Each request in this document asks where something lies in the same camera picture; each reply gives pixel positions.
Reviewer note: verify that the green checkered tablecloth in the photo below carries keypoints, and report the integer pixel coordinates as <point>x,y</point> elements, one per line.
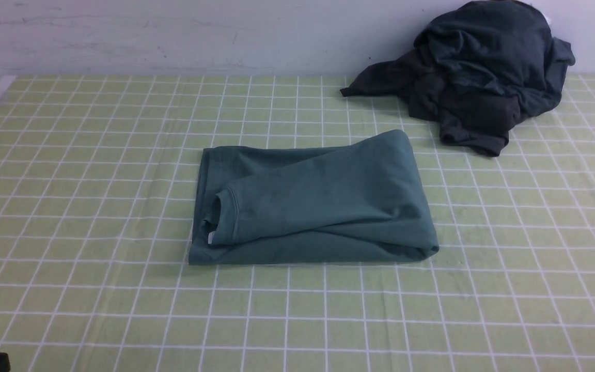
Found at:
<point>97,184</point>

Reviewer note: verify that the dark grey clothes pile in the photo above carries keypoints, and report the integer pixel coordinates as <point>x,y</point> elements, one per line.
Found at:
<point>477,71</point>

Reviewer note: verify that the green long-sleeved shirt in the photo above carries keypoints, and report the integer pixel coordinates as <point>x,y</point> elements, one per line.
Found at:
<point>362,203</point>

